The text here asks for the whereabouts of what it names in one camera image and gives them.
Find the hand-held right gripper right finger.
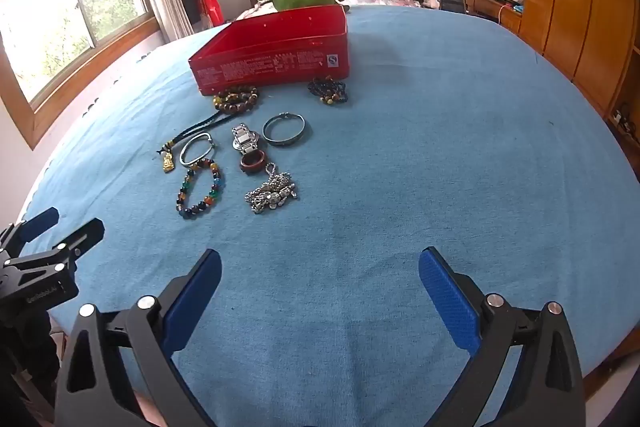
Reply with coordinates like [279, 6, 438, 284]
[418, 246, 587, 427]

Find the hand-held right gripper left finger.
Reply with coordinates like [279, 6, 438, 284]
[54, 248, 223, 427]

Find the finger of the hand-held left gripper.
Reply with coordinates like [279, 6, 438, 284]
[0, 207, 60, 258]
[2, 218, 106, 280]

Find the black cord gold pendant necklace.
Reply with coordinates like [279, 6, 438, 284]
[156, 109, 238, 175]

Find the multicolour bead bracelet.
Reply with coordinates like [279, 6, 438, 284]
[175, 158, 224, 220]

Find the thin silver oval bangle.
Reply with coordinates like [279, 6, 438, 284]
[179, 132, 217, 166]

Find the wide silver bangle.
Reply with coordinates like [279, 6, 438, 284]
[262, 113, 307, 146]

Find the red plastic tray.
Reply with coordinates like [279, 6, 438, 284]
[188, 4, 350, 96]

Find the large side window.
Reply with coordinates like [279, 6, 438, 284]
[0, 0, 161, 148]

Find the red hanging bag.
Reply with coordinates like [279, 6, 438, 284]
[197, 0, 226, 28]

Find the wooden desk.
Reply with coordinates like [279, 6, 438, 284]
[462, 0, 526, 32]

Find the bed with pink quilt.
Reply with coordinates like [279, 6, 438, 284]
[232, 0, 436, 22]

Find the wooden wardrobe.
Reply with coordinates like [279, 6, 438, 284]
[517, 0, 640, 118]

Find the silver chain necklace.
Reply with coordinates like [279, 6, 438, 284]
[244, 163, 301, 215]

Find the red-brown ring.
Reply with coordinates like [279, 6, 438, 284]
[239, 150, 267, 174]

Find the brown bead bracelet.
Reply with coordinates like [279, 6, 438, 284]
[213, 87, 261, 114]

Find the dark bead bracelet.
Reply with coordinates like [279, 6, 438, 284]
[307, 77, 349, 106]

